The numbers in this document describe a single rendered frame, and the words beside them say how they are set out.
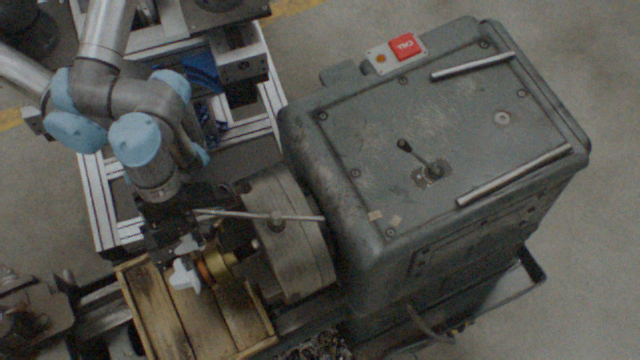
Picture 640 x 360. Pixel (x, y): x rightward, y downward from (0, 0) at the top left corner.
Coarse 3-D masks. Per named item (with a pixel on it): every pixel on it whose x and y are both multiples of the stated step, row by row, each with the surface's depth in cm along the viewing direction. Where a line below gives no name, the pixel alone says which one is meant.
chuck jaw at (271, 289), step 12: (240, 264) 153; (252, 264) 153; (264, 264) 153; (240, 276) 152; (252, 276) 152; (264, 276) 151; (252, 288) 152; (264, 288) 150; (276, 288) 150; (288, 300) 152
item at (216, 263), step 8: (216, 248) 153; (200, 256) 154; (208, 256) 152; (216, 256) 152; (224, 256) 153; (232, 256) 153; (200, 264) 152; (208, 264) 152; (216, 264) 152; (224, 264) 151; (232, 264) 153; (200, 272) 152; (208, 272) 152; (216, 272) 152; (224, 272) 152; (232, 272) 155; (208, 280) 152; (216, 280) 153; (224, 280) 154
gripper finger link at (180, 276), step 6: (180, 258) 154; (174, 264) 154; (180, 264) 154; (180, 270) 153; (192, 270) 152; (174, 276) 153; (180, 276) 153; (186, 276) 153; (192, 276) 152; (174, 282) 152; (180, 282) 152; (186, 282) 152; (192, 282) 152; (198, 282) 153; (198, 288) 153
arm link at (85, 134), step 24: (0, 48) 145; (0, 72) 143; (24, 72) 141; (48, 72) 142; (24, 96) 141; (48, 96) 136; (48, 120) 134; (72, 120) 133; (96, 120) 134; (72, 144) 138; (96, 144) 136
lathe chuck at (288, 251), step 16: (256, 176) 152; (272, 176) 150; (256, 192) 147; (272, 192) 146; (256, 208) 144; (272, 208) 144; (288, 208) 144; (256, 224) 143; (288, 224) 143; (272, 240) 142; (288, 240) 143; (304, 240) 143; (272, 256) 142; (288, 256) 143; (304, 256) 144; (288, 272) 144; (304, 272) 146; (288, 288) 146; (304, 288) 149; (320, 288) 154; (288, 304) 154
